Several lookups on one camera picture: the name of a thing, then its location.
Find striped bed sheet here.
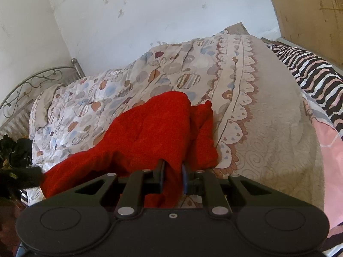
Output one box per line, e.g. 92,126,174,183
266,42,342,137

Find grey pillow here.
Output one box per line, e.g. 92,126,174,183
34,84,63,131

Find metal bed headboard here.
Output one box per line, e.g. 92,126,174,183
1,58,85,140

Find pink cloth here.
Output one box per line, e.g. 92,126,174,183
311,117,343,255

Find patterned white duvet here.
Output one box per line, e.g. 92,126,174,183
29,33,324,208

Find red long-sleeved sweater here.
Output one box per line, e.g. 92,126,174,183
40,91,218,208

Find wooden wardrobe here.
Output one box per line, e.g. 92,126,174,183
271,0,342,69

